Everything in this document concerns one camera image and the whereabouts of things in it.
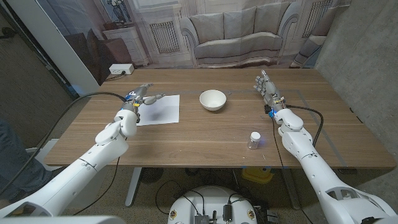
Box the person leg in jeans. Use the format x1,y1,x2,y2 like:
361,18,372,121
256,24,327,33
0,119,53,203

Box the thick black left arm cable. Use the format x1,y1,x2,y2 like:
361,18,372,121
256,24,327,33
0,91,128,195

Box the white metal table leg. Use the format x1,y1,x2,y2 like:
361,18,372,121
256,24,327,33
281,167,302,211
124,167,143,208

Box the black round floor fan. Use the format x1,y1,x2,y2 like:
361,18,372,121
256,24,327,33
139,167,164,184

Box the black looped floor cable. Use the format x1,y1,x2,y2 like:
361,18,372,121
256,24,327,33
154,179,206,216

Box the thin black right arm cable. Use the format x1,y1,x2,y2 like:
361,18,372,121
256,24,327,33
271,118,313,224

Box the yellow plastic object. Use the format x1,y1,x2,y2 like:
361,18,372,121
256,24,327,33
241,167,274,184

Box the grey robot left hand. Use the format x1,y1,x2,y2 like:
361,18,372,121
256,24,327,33
121,83,167,113

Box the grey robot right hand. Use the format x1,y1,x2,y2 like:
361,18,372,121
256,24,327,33
254,70,286,113

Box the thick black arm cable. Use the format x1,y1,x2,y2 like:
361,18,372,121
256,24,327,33
0,91,128,195
284,105,325,149

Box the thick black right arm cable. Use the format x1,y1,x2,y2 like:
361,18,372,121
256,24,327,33
284,105,325,149

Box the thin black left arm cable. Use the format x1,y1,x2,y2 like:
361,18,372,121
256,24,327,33
73,155,122,216

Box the white ceramic bowl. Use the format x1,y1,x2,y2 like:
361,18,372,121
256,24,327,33
199,89,227,112

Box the white robot torso edge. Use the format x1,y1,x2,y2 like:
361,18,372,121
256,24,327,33
0,215,127,224

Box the white power strip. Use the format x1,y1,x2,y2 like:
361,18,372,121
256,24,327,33
108,63,135,75

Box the white paper sheet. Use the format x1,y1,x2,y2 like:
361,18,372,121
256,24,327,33
136,95,180,127

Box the black power strip cord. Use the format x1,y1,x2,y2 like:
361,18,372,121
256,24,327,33
104,70,127,82

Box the white wall pillar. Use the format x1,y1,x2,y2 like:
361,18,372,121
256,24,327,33
6,0,100,98

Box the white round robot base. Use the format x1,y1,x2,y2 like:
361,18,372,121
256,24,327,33
167,185,258,224

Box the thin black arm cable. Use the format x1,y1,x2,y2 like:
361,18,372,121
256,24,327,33
73,155,122,216
271,118,313,224

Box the printed living room backdrop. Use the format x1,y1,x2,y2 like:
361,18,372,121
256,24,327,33
35,0,352,86

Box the small clear bottle white cap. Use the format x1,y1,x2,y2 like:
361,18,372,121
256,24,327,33
247,131,262,151

